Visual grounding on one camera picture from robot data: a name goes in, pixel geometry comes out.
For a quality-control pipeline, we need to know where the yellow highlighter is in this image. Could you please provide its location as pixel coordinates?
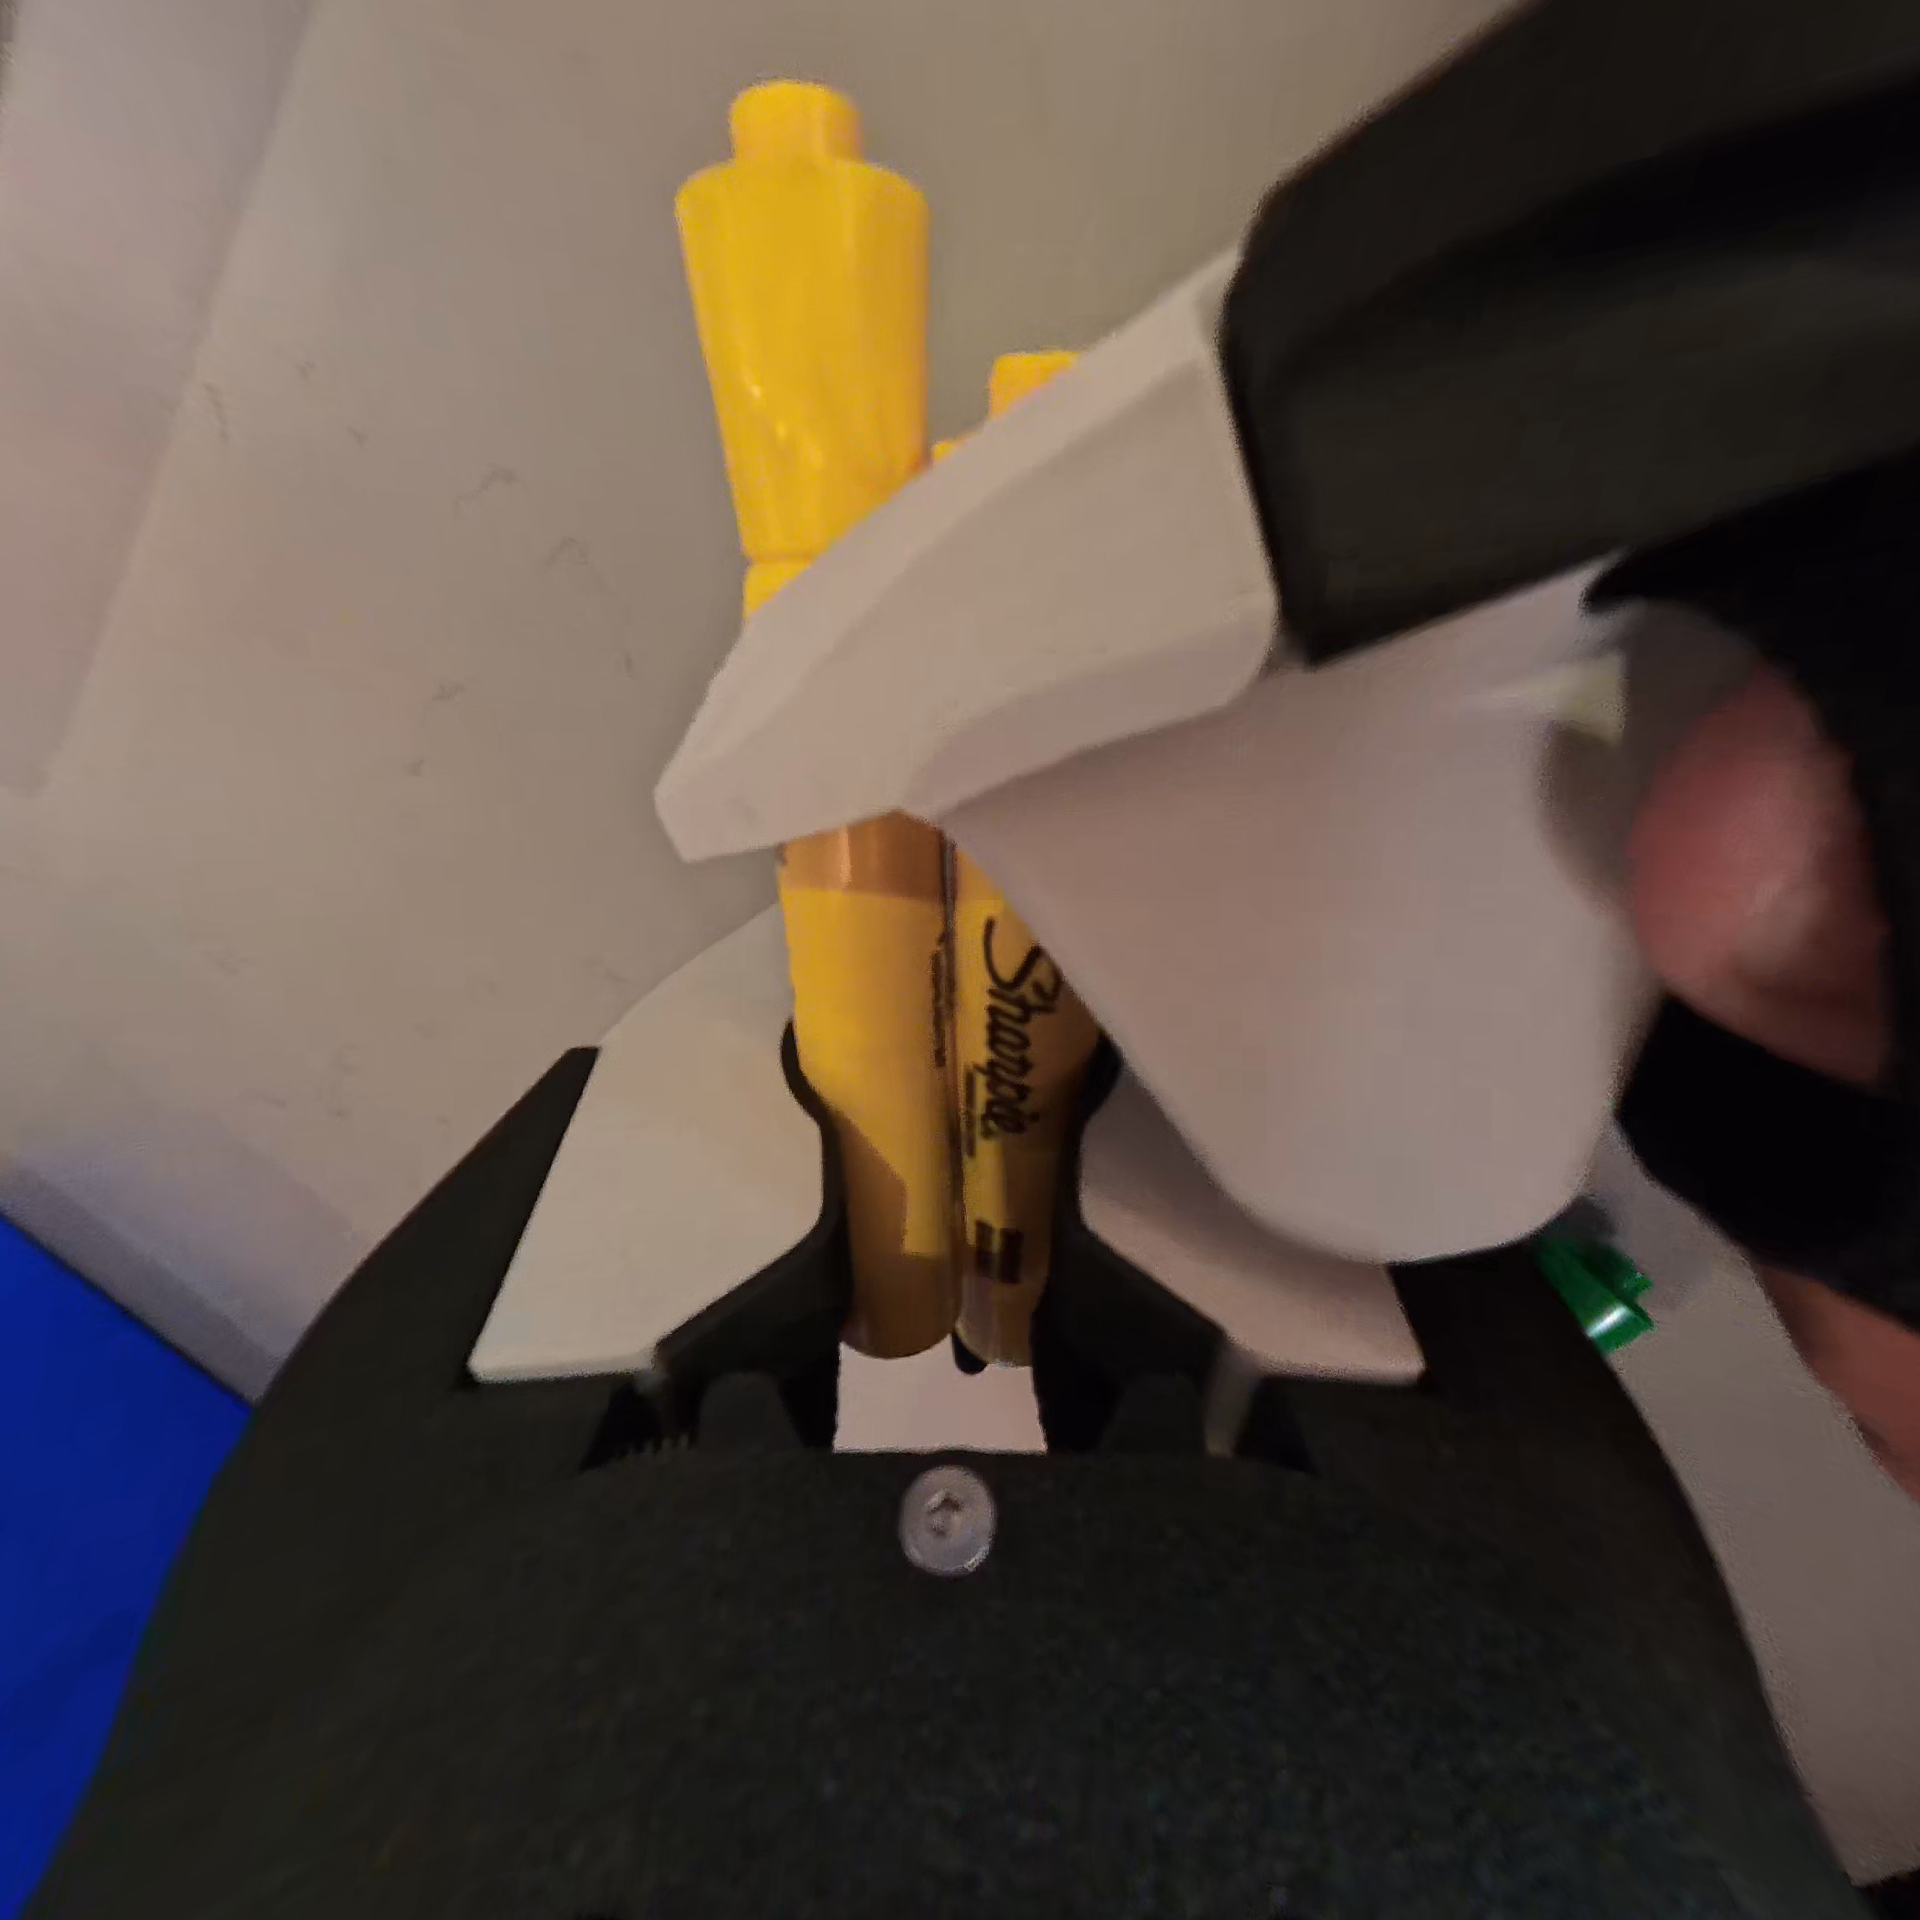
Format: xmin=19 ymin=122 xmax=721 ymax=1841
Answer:
xmin=930 ymin=353 xmax=1115 ymax=1369
xmin=675 ymin=82 xmax=965 ymax=1363

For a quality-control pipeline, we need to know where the green white dry-erase marker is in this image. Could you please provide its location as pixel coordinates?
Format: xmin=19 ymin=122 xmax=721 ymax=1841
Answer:
xmin=1534 ymin=1222 xmax=1656 ymax=1356

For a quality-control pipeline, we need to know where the blue plastic bin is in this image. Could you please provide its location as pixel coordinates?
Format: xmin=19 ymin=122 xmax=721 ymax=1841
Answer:
xmin=0 ymin=1211 xmax=257 ymax=1920

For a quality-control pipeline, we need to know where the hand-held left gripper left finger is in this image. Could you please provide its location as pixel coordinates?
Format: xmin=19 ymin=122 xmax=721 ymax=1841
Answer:
xmin=469 ymin=919 xmax=852 ymax=1385

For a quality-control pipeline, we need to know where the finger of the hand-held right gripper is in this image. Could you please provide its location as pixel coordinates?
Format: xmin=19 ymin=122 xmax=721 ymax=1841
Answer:
xmin=941 ymin=582 xmax=1662 ymax=1263
xmin=651 ymin=246 xmax=1281 ymax=867

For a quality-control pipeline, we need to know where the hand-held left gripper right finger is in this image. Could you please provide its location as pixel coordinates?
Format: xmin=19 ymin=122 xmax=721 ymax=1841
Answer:
xmin=1046 ymin=1042 xmax=1422 ymax=1385

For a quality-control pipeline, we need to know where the person's right hand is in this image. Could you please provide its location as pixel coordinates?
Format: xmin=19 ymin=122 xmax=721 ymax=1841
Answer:
xmin=1633 ymin=671 xmax=1920 ymax=1502

